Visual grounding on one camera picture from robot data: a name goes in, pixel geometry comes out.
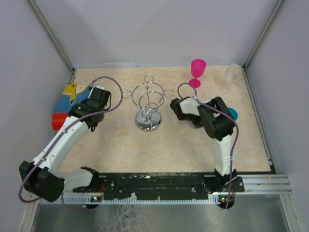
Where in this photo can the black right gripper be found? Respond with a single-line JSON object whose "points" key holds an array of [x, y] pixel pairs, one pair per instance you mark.
{"points": [[198, 123]]}

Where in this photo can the blue wine glass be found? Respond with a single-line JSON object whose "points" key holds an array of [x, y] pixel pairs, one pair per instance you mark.
{"points": [[233, 113]]}

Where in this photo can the red wine glass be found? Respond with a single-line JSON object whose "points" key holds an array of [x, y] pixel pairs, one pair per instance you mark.
{"points": [[58, 120]]}

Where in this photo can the pink wine glass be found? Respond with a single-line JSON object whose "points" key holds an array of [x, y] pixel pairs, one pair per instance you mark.
{"points": [[198, 67]]}

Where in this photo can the clear wine glass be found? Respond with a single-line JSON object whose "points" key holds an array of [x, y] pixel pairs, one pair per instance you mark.
{"points": [[231, 74]]}

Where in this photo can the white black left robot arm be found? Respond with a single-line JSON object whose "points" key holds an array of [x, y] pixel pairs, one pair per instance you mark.
{"points": [[41, 176]]}

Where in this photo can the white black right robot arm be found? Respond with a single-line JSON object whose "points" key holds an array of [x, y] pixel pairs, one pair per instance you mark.
{"points": [[218, 123]]}

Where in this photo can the chrome wine glass rack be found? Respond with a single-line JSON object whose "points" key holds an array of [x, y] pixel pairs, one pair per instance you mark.
{"points": [[148, 96]]}

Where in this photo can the blue cloth with duck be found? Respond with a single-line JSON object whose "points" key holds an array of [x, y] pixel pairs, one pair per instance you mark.
{"points": [[73, 93]]}

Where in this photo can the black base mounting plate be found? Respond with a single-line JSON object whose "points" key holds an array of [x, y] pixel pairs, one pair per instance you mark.
{"points": [[163, 186]]}

